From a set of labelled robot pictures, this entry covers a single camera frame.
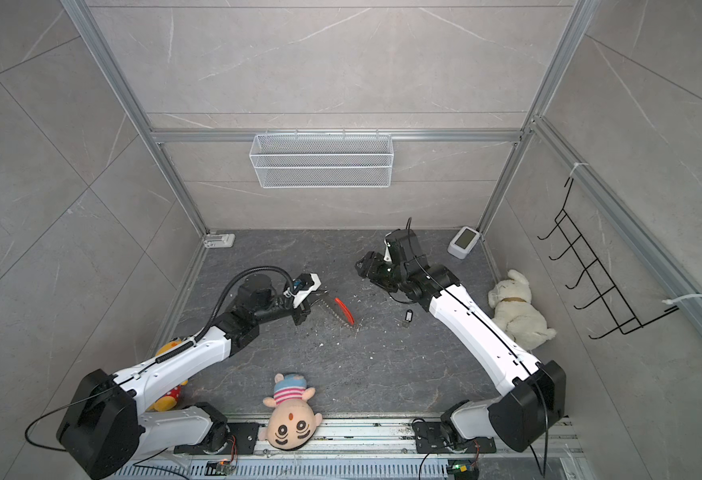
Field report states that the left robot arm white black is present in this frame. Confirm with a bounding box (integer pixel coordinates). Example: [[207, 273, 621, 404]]
[[56, 266, 321, 479]]

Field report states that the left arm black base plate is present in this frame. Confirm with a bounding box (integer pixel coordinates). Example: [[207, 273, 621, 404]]
[[173, 421, 260, 456]]

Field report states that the white digital clock device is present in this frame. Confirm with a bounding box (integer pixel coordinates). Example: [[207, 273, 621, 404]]
[[447, 226, 481, 260]]

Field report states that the yellow red plush toy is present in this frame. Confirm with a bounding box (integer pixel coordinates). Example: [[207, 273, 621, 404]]
[[147, 363, 188, 412]]

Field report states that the white wire mesh basket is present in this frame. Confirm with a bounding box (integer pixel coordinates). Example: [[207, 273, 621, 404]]
[[249, 133, 395, 189]]

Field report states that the black wire hook rack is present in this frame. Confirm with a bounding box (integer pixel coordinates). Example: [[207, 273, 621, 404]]
[[536, 178, 680, 341]]

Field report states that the plush doll striped hat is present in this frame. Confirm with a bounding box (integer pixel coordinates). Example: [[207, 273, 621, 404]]
[[263, 373, 323, 451]]

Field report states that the white wall socket box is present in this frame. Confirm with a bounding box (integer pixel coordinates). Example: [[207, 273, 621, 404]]
[[203, 233, 236, 249]]

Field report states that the metal keyring holder red handle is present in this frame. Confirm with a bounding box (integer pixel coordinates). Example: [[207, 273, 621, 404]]
[[315, 292, 356, 327]]

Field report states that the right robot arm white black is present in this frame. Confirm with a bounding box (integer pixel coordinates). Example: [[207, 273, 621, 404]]
[[355, 228, 566, 452]]

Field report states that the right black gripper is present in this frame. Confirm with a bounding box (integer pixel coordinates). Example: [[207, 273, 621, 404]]
[[354, 250, 408, 292]]

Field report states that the white plush dog toy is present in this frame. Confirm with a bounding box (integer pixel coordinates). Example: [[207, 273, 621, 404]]
[[487, 269, 557, 351]]

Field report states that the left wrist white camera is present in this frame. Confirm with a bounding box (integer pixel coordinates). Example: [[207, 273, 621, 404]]
[[290, 273, 321, 309]]

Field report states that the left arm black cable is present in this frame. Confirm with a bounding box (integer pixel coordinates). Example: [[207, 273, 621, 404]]
[[197, 265, 295, 337]]

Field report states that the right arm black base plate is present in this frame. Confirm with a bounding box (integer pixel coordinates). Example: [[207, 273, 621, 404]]
[[410, 418, 497, 455]]

